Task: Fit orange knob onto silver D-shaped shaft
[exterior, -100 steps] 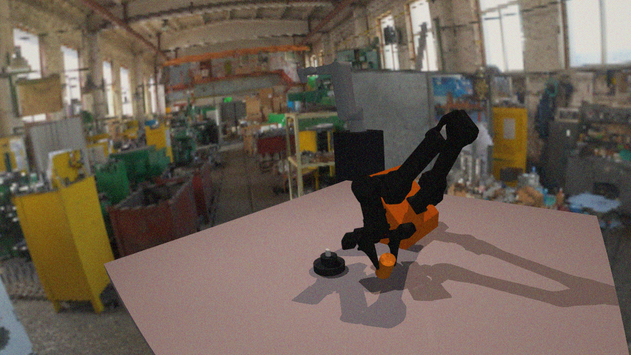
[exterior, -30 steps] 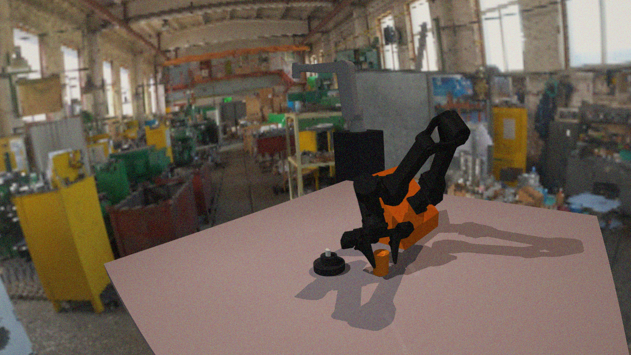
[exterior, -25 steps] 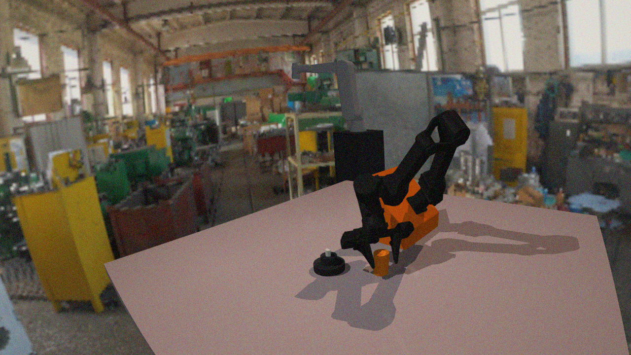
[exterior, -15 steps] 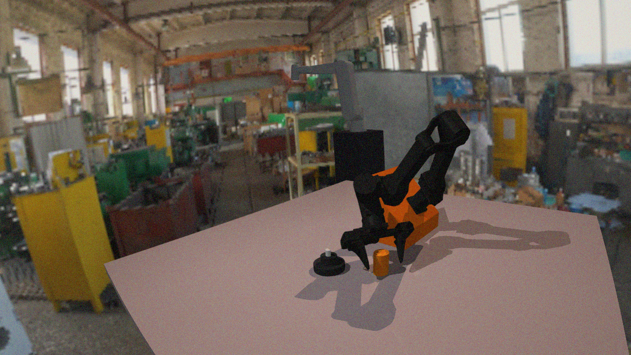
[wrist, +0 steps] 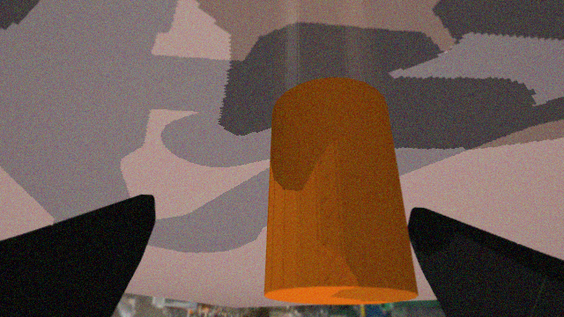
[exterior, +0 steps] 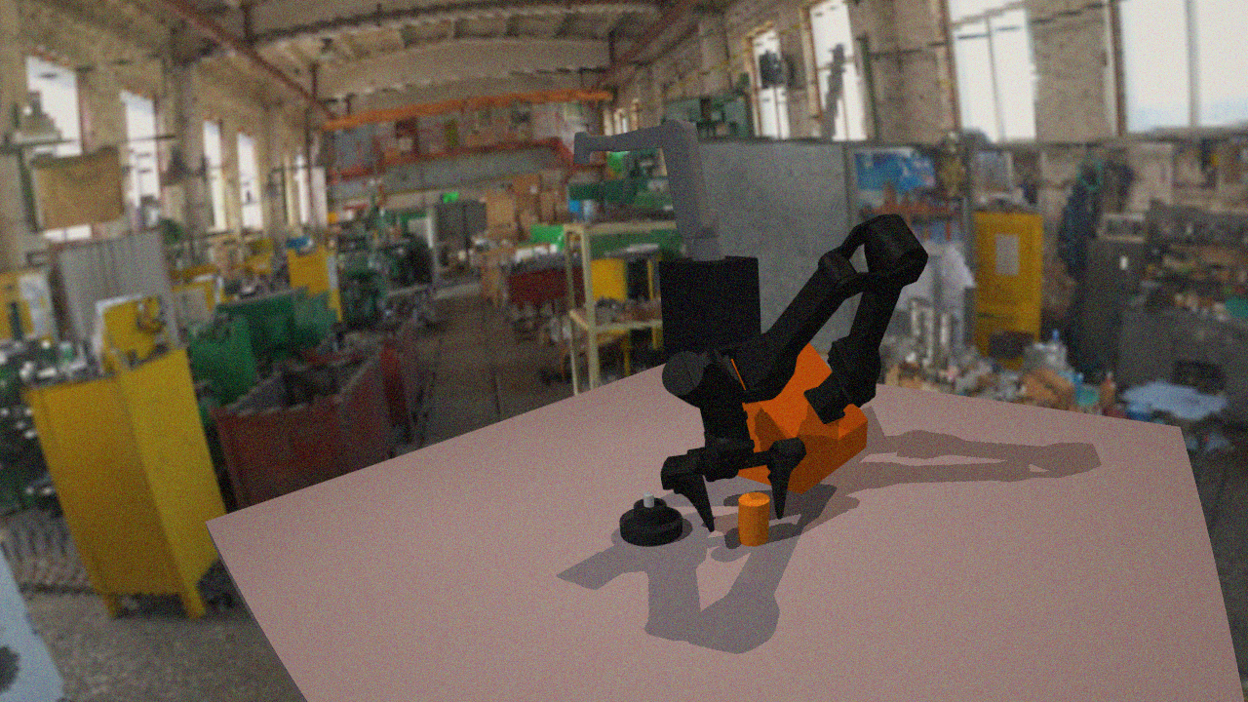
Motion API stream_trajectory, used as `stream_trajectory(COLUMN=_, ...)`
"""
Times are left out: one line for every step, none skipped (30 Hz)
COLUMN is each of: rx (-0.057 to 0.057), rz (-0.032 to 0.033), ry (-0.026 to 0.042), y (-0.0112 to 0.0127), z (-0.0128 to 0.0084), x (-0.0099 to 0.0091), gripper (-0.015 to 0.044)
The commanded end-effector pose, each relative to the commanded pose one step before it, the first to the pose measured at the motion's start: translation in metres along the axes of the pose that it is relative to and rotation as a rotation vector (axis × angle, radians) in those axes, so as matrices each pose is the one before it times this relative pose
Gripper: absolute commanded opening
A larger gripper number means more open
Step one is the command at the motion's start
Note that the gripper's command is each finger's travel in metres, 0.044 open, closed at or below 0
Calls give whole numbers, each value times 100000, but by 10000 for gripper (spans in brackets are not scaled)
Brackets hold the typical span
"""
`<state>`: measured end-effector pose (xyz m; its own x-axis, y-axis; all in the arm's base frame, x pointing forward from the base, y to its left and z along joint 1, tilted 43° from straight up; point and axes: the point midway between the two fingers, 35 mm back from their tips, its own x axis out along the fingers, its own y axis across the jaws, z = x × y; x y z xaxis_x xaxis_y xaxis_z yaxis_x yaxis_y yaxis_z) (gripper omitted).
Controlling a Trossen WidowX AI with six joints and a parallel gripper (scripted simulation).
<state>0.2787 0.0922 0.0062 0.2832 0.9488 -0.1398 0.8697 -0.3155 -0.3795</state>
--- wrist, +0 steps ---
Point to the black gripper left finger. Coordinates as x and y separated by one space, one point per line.
77 267

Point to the orange knob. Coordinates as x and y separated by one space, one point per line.
336 229

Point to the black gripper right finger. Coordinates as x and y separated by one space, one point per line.
475 273

